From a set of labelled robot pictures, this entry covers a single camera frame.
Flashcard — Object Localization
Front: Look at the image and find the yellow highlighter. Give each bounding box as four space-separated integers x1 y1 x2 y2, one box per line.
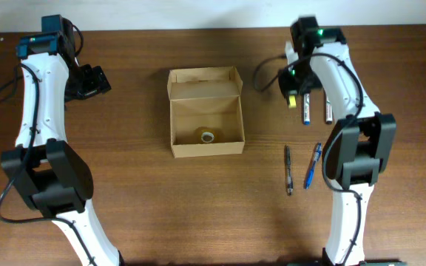
287 95 297 109

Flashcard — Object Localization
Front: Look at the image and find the brown cardboard box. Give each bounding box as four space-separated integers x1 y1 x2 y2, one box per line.
167 66 246 158

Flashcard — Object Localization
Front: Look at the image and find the yellow tape roll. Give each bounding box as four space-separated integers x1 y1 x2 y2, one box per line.
195 126 223 144

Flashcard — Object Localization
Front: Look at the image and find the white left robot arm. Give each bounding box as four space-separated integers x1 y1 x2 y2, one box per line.
0 15 124 265

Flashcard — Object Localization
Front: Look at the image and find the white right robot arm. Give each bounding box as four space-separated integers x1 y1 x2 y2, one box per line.
278 16 396 265

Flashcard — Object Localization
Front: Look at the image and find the blue whiteboard marker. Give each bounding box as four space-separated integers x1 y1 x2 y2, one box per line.
302 93 311 125

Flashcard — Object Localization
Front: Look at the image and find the black whiteboard marker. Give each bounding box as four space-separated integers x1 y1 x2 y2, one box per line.
325 96 333 124

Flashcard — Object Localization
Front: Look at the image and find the blue ballpoint pen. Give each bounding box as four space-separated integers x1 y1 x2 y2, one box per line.
305 143 322 189

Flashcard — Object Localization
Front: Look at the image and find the black ballpoint pen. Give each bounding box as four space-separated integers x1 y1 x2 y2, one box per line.
285 146 294 196

